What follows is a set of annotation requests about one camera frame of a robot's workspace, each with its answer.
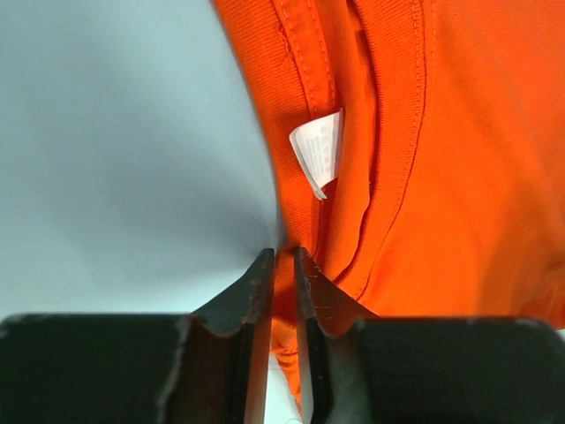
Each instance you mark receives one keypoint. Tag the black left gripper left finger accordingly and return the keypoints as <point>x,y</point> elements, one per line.
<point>208,366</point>

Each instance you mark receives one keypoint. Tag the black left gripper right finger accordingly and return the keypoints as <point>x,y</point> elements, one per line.
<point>358,367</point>

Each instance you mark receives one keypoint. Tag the orange t shirt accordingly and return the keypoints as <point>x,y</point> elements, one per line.
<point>418,149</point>

